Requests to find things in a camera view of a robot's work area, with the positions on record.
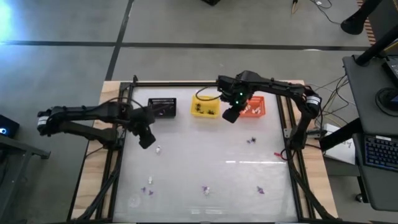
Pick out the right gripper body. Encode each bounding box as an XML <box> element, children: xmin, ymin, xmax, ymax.
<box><xmin>217</xmin><ymin>70</ymin><xmax>261</xmax><ymax>108</ymax></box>

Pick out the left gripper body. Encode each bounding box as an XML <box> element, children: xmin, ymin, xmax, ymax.
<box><xmin>126</xmin><ymin>105</ymin><xmax>155</xmax><ymax>136</ymax></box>

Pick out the black plastic basket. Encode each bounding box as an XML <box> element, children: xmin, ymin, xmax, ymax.
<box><xmin>147</xmin><ymin>97</ymin><xmax>177</xmax><ymax>119</ymax></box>

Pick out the orange plastic basket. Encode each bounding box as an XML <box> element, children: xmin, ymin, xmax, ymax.
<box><xmin>239</xmin><ymin>95</ymin><xmax>267</xmax><ymax>118</ymax></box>

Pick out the yellow plastic basket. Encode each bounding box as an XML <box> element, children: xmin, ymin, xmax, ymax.
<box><xmin>190</xmin><ymin>95</ymin><xmax>221</xmax><ymax>118</ymax></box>

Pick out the white power adapter box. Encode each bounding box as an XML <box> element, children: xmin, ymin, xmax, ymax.
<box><xmin>323</xmin><ymin>123</ymin><xmax>340</xmax><ymax>134</ymax></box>

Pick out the black desk leg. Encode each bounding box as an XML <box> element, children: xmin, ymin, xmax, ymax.
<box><xmin>319</xmin><ymin>117</ymin><xmax>363</xmax><ymax>152</ymax></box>

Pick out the white paper sheet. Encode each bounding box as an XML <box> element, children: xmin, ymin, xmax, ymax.
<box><xmin>325</xmin><ymin>139</ymin><xmax>358</xmax><ymax>166</ymax></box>

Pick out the dark grey desk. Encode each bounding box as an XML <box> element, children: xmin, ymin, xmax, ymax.
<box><xmin>341</xmin><ymin>54</ymin><xmax>398</xmax><ymax>212</ymax></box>

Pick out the black box with blue light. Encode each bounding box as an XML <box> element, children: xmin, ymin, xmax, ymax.
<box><xmin>0</xmin><ymin>114</ymin><xmax>21</xmax><ymax>140</ymax></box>

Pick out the grey side table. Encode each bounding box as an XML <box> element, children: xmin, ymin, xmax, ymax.
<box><xmin>0</xmin><ymin>136</ymin><xmax>51</xmax><ymax>224</ymax></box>

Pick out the person's foot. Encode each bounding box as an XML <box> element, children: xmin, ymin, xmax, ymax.
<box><xmin>340</xmin><ymin>0</ymin><xmax>383</xmax><ymax>35</ymax></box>

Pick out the black diagonal stand pole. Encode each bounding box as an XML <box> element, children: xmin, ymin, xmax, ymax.
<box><xmin>354</xmin><ymin>24</ymin><xmax>398</xmax><ymax>67</ymax></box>

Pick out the red striped mat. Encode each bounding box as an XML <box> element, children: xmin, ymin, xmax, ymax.
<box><xmin>357</xmin><ymin>0</ymin><xmax>377</xmax><ymax>47</ymax></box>

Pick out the round black monitor base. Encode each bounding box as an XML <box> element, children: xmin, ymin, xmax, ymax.
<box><xmin>374</xmin><ymin>86</ymin><xmax>398</xmax><ymax>113</ymax></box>

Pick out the black laptop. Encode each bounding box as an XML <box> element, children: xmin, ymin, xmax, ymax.
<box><xmin>381</xmin><ymin>55</ymin><xmax>398</xmax><ymax>85</ymax></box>

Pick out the black backlit keyboard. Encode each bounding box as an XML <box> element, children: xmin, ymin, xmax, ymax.
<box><xmin>362</xmin><ymin>134</ymin><xmax>398</xmax><ymax>173</ymax></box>

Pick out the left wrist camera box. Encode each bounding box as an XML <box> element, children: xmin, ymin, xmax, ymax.
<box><xmin>138</xmin><ymin>133</ymin><xmax>157</xmax><ymax>150</ymax></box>

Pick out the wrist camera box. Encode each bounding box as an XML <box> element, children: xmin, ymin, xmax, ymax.
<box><xmin>138</xmin><ymin>133</ymin><xmax>157</xmax><ymax>150</ymax></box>
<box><xmin>222</xmin><ymin>106</ymin><xmax>241</xmax><ymax>124</ymax></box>

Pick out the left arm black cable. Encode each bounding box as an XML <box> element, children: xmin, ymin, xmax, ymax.
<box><xmin>104</xmin><ymin>96</ymin><xmax>150</xmax><ymax>110</ymax></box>

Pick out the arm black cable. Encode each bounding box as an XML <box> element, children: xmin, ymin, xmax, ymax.
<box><xmin>195</xmin><ymin>85</ymin><xmax>224</xmax><ymax>102</ymax></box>
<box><xmin>104</xmin><ymin>96</ymin><xmax>150</xmax><ymax>110</ymax></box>

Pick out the black metal table frame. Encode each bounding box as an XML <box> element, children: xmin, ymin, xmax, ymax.
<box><xmin>67</xmin><ymin>80</ymin><xmax>338</xmax><ymax>223</ymax></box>

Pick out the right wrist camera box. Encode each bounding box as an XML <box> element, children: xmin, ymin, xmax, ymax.
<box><xmin>222</xmin><ymin>106</ymin><xmax>241</xmax><ymax>124</ymax></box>

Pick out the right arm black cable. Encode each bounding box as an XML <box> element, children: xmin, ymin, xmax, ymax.
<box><xmin>195</xmin><ymin>85</ymin><xmax>224</xmax><ymax>102</ymax></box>

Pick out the black floor cable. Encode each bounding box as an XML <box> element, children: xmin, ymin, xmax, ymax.
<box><xmin>310</xmin><ymin>81</ymin><xmax>355</xmax><ymax>106</ymax></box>
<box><xmin>320</xmin><ymin>73</ymin><xmax>351</xmax><ymax>125</ymax></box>

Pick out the white charger cable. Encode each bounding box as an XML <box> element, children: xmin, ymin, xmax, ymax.
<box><xmin>309</xmin><ymin>0</ymin><xmax>342</xmax><ymax>26</ymax></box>

